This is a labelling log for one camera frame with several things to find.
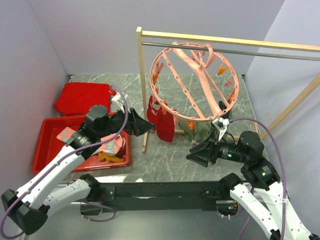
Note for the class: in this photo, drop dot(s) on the mustard yellow sock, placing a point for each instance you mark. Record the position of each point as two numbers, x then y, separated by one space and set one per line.
104 157

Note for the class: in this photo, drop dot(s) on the wooden clothes rack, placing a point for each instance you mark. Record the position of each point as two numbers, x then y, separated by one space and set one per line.
140 34

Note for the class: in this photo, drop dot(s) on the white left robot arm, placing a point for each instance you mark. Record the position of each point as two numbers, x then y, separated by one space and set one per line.
30 206

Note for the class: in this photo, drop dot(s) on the pink patterned sock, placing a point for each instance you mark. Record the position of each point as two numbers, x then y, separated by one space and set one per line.
65 134
112 147

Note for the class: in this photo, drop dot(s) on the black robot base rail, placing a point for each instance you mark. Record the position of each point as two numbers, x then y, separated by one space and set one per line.
143 196

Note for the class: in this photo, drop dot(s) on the folded red cloth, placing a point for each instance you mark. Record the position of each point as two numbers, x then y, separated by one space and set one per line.
77 98

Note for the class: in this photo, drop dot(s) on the olive green sock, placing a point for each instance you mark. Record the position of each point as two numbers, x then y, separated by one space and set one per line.
196 132

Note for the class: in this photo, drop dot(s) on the dark red sock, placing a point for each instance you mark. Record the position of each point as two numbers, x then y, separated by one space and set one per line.
152 110
165 126

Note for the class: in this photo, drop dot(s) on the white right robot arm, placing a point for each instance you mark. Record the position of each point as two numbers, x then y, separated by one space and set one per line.
275 214

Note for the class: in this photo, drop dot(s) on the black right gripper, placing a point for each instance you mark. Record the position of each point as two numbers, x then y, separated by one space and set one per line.
200 154

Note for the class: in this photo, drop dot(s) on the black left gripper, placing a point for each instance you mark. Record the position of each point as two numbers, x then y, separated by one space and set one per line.
141 126

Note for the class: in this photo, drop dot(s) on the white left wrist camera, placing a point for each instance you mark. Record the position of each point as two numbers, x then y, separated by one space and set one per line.
117 101

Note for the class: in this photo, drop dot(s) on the red plastic bin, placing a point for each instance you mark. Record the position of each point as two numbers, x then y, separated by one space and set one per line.
48 146

